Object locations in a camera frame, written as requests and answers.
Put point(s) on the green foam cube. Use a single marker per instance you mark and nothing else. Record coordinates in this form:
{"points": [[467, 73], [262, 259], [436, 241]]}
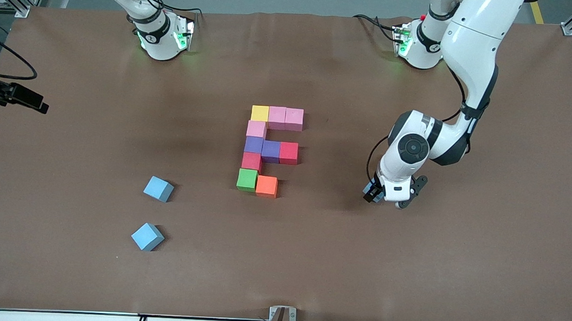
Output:
{"points": [[246, 179]]}

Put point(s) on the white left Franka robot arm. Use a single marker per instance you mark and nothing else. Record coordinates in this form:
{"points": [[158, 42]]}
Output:
{"points": [[470, 38]]}

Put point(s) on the pink foam cube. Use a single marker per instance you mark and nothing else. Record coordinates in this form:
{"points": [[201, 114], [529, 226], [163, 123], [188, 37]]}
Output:
{"points": [[256, 129], [294, 120], [276, 118]]}

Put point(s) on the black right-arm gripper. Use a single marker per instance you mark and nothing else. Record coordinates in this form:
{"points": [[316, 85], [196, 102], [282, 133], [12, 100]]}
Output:
{"points": [[1, 93]]}

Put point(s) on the brown table cover sheet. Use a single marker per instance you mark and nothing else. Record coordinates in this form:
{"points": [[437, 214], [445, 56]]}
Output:
{"points": [[282, 257]]}

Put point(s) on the orange foam cube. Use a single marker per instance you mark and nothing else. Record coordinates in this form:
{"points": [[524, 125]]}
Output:
{"points": [[266, 186]]}

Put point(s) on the red foam cube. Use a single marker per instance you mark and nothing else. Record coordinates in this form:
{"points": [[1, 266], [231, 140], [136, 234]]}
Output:
{"points": [[251, 161], [288, 153]]}

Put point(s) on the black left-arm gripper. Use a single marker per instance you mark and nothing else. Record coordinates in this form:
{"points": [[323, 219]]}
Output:
{"points": [[374, 185]]}

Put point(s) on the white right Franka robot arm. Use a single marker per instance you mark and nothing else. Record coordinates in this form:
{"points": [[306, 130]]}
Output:
{"points": [[156, 34]]}

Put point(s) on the purple foam cube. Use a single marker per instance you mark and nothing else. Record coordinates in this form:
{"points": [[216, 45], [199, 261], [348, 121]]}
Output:
{"points": [[270, 151], [253, 144]]}

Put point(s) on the yellow foam cube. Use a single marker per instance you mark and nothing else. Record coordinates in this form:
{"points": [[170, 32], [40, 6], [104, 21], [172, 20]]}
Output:
{"points": [[260, 113]]}

